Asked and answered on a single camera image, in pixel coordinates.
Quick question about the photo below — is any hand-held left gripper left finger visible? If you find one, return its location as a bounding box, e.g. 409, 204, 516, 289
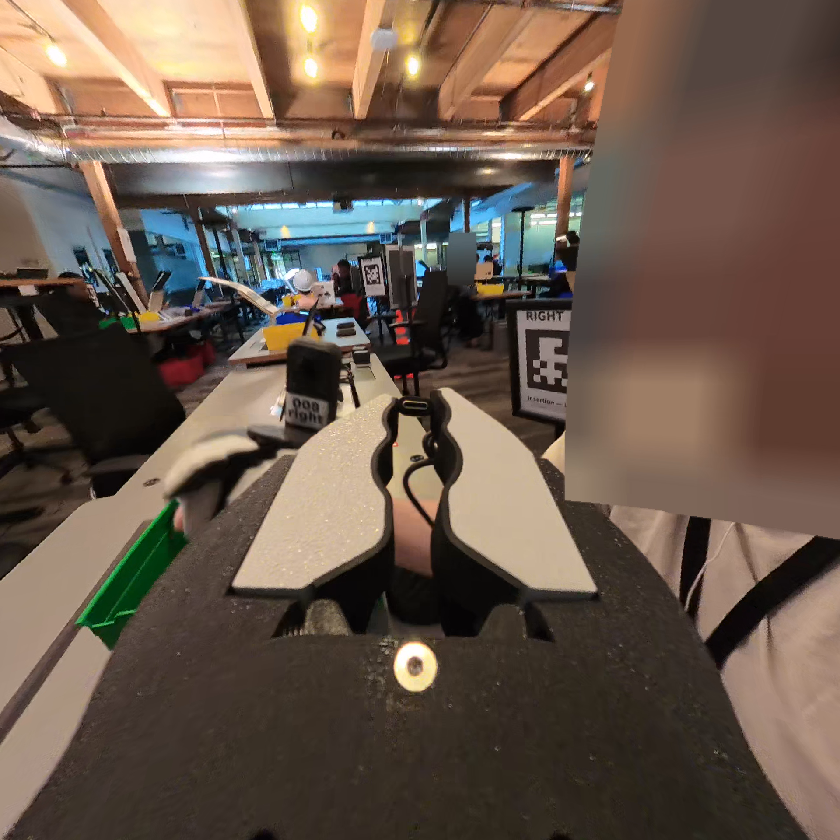
231, 394, 403, 601

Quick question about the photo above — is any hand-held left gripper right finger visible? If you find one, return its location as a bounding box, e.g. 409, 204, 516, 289
428, 387, 599, 603

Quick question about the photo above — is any black usb-c cable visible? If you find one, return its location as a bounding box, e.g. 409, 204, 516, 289
399, 395, 442, 529

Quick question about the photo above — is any person's right forearm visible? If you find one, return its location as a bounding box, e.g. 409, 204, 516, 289
392, 499, 435, 578

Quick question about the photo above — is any person's right hand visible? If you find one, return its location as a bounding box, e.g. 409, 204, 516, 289
163, 433, 296, 540

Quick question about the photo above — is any grey desk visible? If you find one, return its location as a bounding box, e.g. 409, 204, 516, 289
228, 317, 373, 368

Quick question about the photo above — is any red storage bin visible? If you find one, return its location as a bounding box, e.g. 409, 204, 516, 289
159, 341, 217, 389

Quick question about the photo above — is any black office chair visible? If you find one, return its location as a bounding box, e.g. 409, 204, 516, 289
0, 325, 188, 500
377, 269, 455, 395

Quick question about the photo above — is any black framed marker sign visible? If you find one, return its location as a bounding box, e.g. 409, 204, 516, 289
507, 300, 573, 424

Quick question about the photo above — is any green plastic bin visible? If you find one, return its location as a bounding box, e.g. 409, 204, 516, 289
75, 500, 191, 651

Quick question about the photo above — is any person's white shirt torso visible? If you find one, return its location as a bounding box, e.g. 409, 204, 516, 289
542, 433, 840, 840

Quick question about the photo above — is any silver ventilation duct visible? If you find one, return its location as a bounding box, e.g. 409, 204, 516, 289
0, 115, 595, 166

